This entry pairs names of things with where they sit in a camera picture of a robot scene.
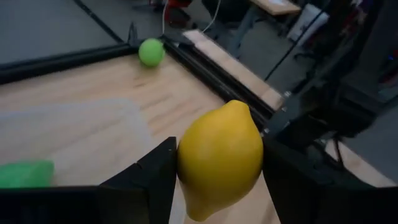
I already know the white cable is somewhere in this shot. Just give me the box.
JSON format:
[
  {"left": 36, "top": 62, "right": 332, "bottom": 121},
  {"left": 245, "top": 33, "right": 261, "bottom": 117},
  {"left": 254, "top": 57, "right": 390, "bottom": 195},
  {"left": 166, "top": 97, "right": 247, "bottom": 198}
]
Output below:
[
  {"left": 160, "top": 0, "right": 169, "bottom": 35},
  {"left": 201, "top": 0, "right": 222, "bottom": 32}
]

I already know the yellow toy lemon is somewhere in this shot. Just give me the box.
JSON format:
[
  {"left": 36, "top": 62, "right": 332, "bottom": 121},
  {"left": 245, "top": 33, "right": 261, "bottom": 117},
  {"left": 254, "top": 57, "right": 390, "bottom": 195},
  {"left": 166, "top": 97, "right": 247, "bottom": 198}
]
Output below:
[{"left": 176, "top": 99, "right": 264, "bottom": 222}]

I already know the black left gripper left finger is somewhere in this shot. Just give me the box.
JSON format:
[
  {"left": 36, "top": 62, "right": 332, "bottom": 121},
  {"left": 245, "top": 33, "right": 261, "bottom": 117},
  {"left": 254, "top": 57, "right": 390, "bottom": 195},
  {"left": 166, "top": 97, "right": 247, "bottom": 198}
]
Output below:
[{"left": 99, "top": 136, "right": 178, "bottom": 224}]

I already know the green toy pear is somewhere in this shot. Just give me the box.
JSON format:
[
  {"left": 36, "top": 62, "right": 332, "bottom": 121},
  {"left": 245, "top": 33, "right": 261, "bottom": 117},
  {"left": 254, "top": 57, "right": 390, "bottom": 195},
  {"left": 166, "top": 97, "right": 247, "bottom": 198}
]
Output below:
[{"left": 0, "top": 160, "right": 55, "bottom": 189}]

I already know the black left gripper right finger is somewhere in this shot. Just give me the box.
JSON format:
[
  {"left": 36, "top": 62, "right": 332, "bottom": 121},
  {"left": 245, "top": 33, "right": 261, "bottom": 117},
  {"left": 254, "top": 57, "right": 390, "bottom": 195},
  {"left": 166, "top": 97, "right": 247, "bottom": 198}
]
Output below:
[{"left": 262, "top": 136, "right": 398, "bottom": 224}]

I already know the clear plastic container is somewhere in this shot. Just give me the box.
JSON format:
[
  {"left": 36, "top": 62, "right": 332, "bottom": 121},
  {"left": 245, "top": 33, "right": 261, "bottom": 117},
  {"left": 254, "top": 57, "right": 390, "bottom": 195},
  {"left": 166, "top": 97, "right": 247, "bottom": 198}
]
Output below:
[{"left": 0, "top": 98, "right": 153, "bottom": 188}]

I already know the grey white chair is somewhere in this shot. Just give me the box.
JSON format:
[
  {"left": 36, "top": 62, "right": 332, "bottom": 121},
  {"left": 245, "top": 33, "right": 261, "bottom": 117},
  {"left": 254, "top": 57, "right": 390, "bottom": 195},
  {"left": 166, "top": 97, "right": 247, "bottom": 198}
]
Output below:
[{"left": 286, "top": 2, "right": 330, "bottom": 47}]

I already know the wooden plank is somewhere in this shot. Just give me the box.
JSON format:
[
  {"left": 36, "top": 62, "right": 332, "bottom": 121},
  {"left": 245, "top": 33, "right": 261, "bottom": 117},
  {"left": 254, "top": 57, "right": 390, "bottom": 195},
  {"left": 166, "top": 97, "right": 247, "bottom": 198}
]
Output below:
[{"left": 182, "top": 29, "right": 284, "bottom": 110}]

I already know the light green toy lime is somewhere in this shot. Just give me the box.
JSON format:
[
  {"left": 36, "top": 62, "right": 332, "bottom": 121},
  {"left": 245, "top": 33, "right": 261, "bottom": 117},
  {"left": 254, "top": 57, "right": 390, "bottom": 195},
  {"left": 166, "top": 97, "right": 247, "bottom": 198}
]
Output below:
[{"left": 138, "top": 37, "right": 165, "bottom": 67}]

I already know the black table edge rail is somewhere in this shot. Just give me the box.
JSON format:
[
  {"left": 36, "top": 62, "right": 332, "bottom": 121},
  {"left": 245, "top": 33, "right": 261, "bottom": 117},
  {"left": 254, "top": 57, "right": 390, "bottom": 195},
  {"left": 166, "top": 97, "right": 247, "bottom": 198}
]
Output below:
[
  {"left": 160, "top": 33, "right": 276, "bottom": 131},
  {"left": 0, "top": 42, "right": 141, "bottom": 85}
]

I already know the wooden desk top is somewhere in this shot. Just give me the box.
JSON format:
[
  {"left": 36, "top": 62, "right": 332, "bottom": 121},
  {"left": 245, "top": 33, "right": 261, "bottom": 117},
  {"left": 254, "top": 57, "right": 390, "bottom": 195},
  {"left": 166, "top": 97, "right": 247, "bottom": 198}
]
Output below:
[{"left": 249, "top": 0, "right": 302, "bottom": 16}]

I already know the red object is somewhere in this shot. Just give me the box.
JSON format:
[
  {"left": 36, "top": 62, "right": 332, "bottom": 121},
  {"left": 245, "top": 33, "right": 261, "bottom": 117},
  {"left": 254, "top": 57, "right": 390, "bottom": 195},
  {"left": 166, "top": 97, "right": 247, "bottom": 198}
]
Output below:
[{"left": 164, "top": 0, "right": 193, "bottom": 27}]

